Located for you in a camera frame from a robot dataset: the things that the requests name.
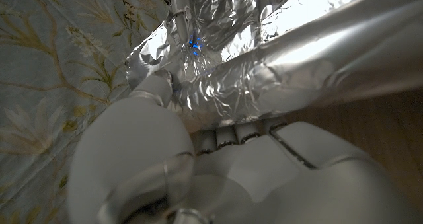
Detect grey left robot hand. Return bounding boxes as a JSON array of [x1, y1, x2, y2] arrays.
[[65, 70, 417, 224]]

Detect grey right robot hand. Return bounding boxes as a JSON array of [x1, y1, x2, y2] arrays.
[[167, 0, 193, 45]]

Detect aluminum foil roll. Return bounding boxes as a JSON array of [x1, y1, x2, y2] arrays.
[[124, 0, 423, 125]]

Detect floral printed backdrop cloth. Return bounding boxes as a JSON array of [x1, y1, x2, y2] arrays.
[[0, 0, 171, 224]]

